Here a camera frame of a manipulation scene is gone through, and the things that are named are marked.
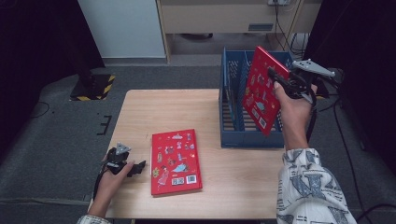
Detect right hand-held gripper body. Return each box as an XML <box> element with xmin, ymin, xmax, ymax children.
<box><xmin>285</xmin><ymin>58</ymin><xmax>336</xmax><ymax>101</ymax></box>

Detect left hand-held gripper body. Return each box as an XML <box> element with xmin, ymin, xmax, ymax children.
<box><xmin>103</xmin><ymin>142</ymin><xmax>134</xmax><ymax>175</ymax></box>

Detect red picture book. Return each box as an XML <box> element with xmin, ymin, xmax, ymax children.
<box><xmin>241</xmin><ymin>46</ymin><xmax>291</xmax><ymax>137</ymax></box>
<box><xmin>150</xmin><ymin>128</ymin><xmax>204</xmax><ymax>197</ymax></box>

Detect blue plastic file rack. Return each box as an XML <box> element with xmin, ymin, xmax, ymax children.
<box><xmin>219</xmin><ymin>47</ymin><xmax>295</xmax><ymax>149</ymax></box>

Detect person's left hand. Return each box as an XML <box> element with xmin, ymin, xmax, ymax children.
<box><xmin>92</xmin><ymin>161</ymin><xmax>135</xmax><ymax>208</ymax></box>

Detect person's right hand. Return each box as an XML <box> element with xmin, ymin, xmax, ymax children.
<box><xmin>273</xmin><ymin>81</ymin><xmax>318</xmax><ymax>151</ymax></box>

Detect black yellow striped stand base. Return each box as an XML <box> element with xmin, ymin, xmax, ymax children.
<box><xmin>69</xmin><ymin>74</ymin><xmax>116</xmax><ymax>102</ymax></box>

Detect beige wooden desk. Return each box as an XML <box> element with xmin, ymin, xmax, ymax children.
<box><xmin>155</xmin><ymin>0</ymin><xmax>321</xmax><ymax>64</ymax></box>

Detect white cabinet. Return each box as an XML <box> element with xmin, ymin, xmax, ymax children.
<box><xmin>77</xmin><ymin>0</ymin><xmax>166</xmax><ymax>59</ymax></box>

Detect left hand-held gripper cable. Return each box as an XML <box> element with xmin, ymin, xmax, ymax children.
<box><xmin>92</xmin><ymin>167</ymin><xmax>108</xmax><ymax>200</ymax></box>

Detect hand-held gripper cable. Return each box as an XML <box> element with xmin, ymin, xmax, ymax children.
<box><xmin>305</xmin><ymin>90</ymin><xmax>319</xmax><ymax>144</ymax></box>
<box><xmin>92</xmin><ymin>167</ymin><xmax>108</xmax><ymax>200</ymax></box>

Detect right hand-held gripper cable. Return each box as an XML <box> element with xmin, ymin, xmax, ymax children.
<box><xmin>305</xmin><ymin>90</ymin><xmax>319</xmax><ymax>144</ymax></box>

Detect black hanging cables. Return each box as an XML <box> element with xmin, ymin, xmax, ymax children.
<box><xmin>273</xmin><ymin>0</ymin><xmax>309</xmax><ymax>60</ymax></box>

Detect long black floor cable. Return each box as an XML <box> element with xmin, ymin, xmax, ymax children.
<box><xmin>332</xmin><ymin>102</ymin><xmax>367</xmax><ymax>218</ymax></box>

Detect thin black floor cable loop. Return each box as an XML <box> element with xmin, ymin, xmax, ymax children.
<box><xmin>29</xmin><ymin>101</ymin><xmax>50</xmax><ymax>119</ymax></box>

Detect thick black floor cable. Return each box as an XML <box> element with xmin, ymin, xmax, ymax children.
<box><xmin>354</xmin><ymin>203</ymin><xmax>396</xmax><ymax>224</ymax></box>

